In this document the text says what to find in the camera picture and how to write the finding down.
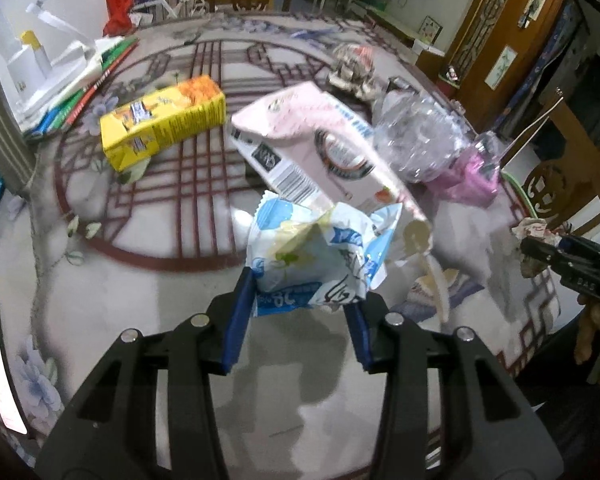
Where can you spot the crumpled newspaper ball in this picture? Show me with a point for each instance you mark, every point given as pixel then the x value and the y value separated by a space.
pixel 352 70

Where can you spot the paper scrap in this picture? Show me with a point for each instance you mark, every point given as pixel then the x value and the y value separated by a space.
pixel 532 230

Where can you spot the white desk lamp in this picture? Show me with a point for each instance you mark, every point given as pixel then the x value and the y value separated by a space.
pixel 35 70

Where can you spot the white smartphone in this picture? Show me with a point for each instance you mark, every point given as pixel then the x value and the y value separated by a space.
pixel 0 370

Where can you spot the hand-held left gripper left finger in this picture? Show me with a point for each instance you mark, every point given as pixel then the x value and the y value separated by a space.
pixel 240 320

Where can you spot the pink milk carton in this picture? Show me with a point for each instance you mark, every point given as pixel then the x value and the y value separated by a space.
pixel 305 130

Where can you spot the clear plastic bottle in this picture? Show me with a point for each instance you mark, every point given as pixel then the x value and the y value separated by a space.
pixel 415 135

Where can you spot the grey stack of paper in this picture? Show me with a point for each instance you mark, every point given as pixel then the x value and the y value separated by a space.
pixel 5 130

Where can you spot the person's right hand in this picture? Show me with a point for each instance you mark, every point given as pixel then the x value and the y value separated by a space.
pixel 592 332

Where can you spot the carved wooden chair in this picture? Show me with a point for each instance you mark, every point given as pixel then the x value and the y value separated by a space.
pixel 555 185

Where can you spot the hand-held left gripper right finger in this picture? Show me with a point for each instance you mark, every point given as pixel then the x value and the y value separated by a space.
pixel 356 330

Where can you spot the carved wooden partition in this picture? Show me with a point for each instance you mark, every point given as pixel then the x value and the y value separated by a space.
pixel 480 25

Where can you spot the patterned picture frame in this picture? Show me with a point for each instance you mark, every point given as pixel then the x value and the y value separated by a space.
pixel 430 29

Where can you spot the yellow cardboard box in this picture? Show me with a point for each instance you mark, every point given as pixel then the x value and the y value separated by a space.
pixel 165 120

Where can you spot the white sticks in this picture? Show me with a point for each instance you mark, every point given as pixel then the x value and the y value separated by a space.
pixel 530 130

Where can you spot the blue white snack wrapper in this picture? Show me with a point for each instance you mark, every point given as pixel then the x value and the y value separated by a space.
pixel 310 255

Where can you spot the pink plastic bag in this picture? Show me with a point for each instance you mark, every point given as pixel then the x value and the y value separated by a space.
pixel 467 180

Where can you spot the small dark barcode carton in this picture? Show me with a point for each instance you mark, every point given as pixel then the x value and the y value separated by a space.
pixel 399 84

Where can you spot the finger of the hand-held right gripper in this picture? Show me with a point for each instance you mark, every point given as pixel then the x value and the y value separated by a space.
pixel 542 252

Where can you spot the framed wall picture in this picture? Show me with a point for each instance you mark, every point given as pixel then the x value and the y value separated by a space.
pixel 501 66

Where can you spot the red bin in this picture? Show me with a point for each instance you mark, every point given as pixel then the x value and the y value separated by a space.
pixel 451 77

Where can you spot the low television cabinet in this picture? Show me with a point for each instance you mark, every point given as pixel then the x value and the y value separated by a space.
pixel 385 22

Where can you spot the stack of green red books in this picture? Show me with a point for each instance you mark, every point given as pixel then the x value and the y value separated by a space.
pixel 80 100

